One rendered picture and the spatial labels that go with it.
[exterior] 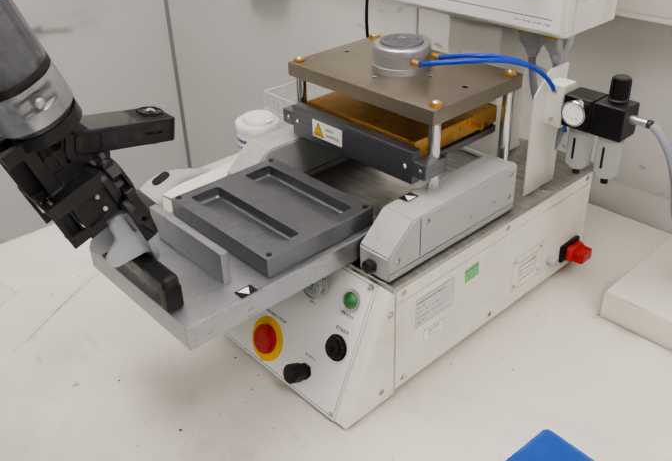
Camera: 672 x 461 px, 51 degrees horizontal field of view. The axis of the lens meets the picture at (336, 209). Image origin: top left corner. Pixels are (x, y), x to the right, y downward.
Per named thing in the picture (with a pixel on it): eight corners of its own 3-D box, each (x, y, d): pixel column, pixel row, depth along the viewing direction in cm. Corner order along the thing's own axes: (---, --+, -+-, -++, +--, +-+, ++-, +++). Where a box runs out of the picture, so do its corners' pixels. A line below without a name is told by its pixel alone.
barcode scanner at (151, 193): (217, 179, 148) (213, 144, 144) (240, 192, 143) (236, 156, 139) (130, 214, 136) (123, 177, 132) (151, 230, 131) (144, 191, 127)
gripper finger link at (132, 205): (130, 231, 76) (89, 172, 70) (143, 220, 77) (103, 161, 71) (152, 248, 73) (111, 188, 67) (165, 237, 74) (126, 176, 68)
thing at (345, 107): (389, 95, 113) (389, 36, 108) (504, 134, 99) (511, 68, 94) (307, 127, 103) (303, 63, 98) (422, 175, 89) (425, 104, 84)
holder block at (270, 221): (273, 173, 101) (272, 156, 100) (373, 224, 88) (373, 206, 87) (173, 215, 92) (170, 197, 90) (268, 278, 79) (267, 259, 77)
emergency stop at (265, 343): (258, 344, 100) (265, 318, 99) (276, 357, 97) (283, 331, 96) (249, 345, 99) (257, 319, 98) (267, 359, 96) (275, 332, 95)
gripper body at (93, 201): (48, 226, 73) (-24, 138, 65) (114, 175, 77) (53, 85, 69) (81, 255, 69) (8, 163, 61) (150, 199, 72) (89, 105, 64)
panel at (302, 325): (201, 314, 108) (232, 199, 104) (334, 421, 89) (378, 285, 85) (190, 315, 107) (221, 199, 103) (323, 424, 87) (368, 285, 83)
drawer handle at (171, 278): (117, 250, 85) (110, 221, 83) (185, 305, 75) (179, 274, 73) (101, 257, 84) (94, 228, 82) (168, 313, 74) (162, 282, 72)
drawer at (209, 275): (280, 190, 105) (276, 141, 101) (388, 247, 91) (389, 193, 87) (94, 271, 88) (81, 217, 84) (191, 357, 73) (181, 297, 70)
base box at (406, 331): (424, 192, 141) (427, 111, 132) (597, 268, 116) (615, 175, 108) (194, 311, 110) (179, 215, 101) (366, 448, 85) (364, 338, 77)
